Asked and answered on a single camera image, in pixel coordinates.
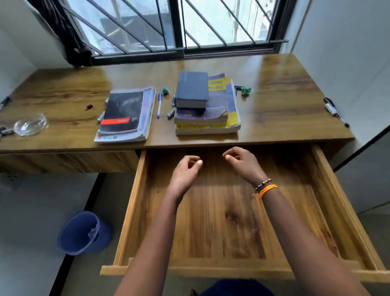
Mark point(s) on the clear glass bowl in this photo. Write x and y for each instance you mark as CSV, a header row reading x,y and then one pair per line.
x,y
30,124

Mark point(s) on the black and silver tool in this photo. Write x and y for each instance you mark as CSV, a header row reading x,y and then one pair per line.
x,y
6,131

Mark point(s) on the person's left hand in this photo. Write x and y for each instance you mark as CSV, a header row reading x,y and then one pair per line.
x,y
182,177

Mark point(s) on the person's left forearm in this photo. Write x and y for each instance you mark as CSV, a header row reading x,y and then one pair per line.
x,y
152,247

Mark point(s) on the orange wristband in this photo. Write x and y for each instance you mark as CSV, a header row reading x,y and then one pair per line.
x,y
267,189

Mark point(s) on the blue ballpoint pen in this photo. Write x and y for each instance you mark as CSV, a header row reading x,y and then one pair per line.
x,y
159,105

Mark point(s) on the green and black clip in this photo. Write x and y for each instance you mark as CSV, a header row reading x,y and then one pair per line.
x,y
244,90

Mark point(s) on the black book with red stripe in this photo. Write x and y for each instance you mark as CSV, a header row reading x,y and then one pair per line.
x,y
122,112

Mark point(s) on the person's right thumb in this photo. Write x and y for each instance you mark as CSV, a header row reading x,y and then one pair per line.
x,y
229,157

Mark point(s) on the dark marker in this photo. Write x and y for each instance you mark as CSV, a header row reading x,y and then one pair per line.
x,y
4,102

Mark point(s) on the person's left thumb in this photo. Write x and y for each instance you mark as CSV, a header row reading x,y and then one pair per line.
x,y
195,166

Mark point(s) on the grey marker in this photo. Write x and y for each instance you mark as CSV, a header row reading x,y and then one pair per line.
x,y
101,117

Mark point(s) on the dark grey hardcover book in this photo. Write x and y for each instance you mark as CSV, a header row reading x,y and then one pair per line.
x,y
192,90

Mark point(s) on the thick yellow book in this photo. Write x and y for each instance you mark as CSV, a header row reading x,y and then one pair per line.
x,y
233,117

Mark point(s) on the purple softcover book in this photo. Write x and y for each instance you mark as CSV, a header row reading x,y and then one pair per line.
x,y
218,106

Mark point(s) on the blue waste bin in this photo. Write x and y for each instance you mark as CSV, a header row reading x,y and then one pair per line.
x,y
83,233

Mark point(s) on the metal window grille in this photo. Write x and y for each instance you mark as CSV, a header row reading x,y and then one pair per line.
x,y
170,24

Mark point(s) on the crumpled paper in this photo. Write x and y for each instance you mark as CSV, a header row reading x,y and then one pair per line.
x,y
92,231

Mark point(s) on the person's right forearm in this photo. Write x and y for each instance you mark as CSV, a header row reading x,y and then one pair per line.
x,y
301,244

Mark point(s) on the white marker with black cap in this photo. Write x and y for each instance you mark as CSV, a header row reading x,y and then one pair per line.
x,y
336,114

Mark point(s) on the wooden desk drawer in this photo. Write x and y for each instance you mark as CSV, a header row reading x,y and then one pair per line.
x,y
225,219

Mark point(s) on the wooden desk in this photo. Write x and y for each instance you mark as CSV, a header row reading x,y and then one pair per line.
x,y
170,100

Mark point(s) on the person's right hand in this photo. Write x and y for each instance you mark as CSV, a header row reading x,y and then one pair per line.
x,y
245,166

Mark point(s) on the person's blue clothing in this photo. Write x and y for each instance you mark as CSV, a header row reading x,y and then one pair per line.
x,y
236,288

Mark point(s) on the black window frame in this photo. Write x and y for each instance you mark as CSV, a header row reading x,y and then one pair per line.
x,y
182,51

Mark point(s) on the dark curtain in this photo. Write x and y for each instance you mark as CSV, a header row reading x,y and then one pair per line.
x,y
65,33

